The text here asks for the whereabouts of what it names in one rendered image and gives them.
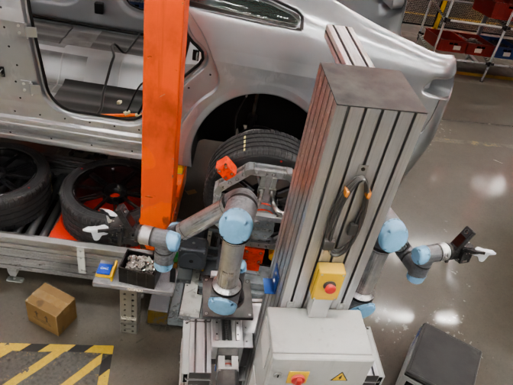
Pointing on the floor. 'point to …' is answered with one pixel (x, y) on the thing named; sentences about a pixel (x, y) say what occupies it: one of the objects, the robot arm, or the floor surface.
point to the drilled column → (130, 311)
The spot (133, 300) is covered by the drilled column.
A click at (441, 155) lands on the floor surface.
